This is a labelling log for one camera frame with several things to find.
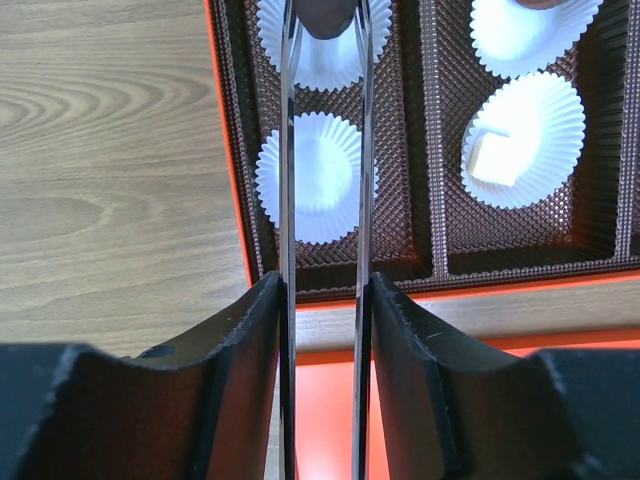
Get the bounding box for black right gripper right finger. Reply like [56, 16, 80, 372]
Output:
[371, 274, 639, 479]

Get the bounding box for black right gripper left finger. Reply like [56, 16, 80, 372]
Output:
[1, 273, 281, 479]

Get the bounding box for metal tongs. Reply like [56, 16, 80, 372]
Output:
[279, 1, 375, 479]

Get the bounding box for white square chocolate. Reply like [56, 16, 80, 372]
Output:
[467, 132, 518, 187]

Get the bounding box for dark brown chocolate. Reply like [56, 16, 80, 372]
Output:
[293, 0, 358, 40]

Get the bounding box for brown walnut chocolate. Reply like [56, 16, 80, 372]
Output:
[516, 0, 565, 10]

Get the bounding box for orange chocolate box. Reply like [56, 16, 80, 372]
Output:
[202, 0, 640, 317]

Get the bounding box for orange box lid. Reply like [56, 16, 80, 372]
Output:
[296, 327, 639, 479]

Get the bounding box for white paper cup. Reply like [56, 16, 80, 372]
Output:
[254, 112, 380, 246]
[470, 1, 602, 79]
[257, 0, 392, 91]
[460, 72, 586, 209]

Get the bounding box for brown box insert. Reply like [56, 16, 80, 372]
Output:
[212, 0, 640, 294]

